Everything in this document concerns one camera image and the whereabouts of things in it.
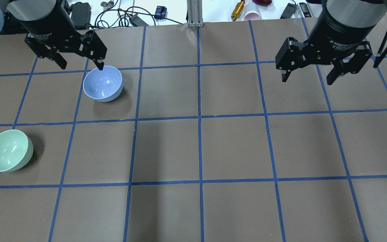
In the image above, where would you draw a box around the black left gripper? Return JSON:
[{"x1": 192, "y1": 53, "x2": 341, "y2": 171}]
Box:
[{"x1": 11, "y1": 0, "x2": 108, "y2": 71}]

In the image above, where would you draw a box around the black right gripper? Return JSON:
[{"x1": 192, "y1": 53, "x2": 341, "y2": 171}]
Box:
[{"x1": 275, "y1": 0, "x2": 387, "y2": 85}]

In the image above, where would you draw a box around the green bowl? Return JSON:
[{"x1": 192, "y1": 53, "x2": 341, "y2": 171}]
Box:
[{"x1": 0, "y1": 130, "x2": 34, "y2": 172}]

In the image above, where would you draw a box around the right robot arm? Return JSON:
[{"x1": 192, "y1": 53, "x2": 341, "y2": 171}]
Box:
[{"x1": 275, "y1": 0, "x2": 387, "y2": 85}]

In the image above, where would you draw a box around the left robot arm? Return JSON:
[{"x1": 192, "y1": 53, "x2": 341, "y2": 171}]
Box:
[{"x1": 0, "y1": 0, "x2": 107, "y2": 70}]

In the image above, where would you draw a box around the blue bowl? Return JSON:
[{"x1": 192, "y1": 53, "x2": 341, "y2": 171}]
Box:
[{"x1": 83, "y1": 65, "x2": 124, "y2": 102}]

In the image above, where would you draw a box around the black power adapter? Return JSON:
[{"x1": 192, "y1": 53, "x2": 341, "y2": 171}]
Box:
[{"x1": 70, "y1": 2, "x2": 92, "y2": 30}]

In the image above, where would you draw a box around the pink paper cup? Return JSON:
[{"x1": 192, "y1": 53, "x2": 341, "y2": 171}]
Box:
[{"x1": 243, "y1": 10, "x2": 262, "y2": 21}]

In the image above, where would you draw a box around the small black device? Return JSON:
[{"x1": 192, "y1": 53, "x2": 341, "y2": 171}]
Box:
[{"x1": 154, "y1": 6, "x2": 167, "y2": 20}]

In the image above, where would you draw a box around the black cable bundle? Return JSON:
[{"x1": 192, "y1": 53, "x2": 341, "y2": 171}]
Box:
[{"x1": 94, "y1": 0, "x2": 184, "y2": 29}]

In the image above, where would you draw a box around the aluminium frame post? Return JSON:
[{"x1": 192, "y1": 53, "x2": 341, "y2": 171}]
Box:
[{"x1": 187, "y1": 0, "x2": 204, "y2": 28}]

